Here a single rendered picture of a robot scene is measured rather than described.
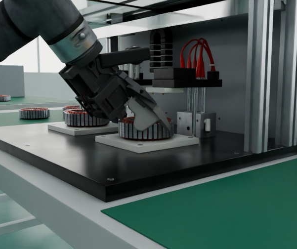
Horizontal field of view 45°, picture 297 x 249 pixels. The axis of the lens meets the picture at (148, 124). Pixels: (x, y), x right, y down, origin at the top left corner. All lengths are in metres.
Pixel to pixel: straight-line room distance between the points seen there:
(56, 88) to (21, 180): 5.23
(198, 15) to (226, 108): 0.26
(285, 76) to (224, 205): 0.36
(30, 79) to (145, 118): 5.04
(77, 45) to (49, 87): 5.16
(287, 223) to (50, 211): 0.29
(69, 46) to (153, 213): 0.31
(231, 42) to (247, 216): 0.55
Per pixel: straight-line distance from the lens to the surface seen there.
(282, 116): 0.74
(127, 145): 0.65
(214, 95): 0.91
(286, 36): 0.74
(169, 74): 0.73
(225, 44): 0.90
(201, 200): 0.45
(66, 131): 0.85
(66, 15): 0.59
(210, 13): 0.73
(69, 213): 0.45
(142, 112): 0.64
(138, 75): 0.98
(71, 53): 0.60
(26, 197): 0.58
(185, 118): 0.80
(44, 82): 5.71
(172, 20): 0.80
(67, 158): 0.60
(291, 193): 0.51
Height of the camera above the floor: 0.90
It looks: 7 degrees down
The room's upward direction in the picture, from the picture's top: straight up
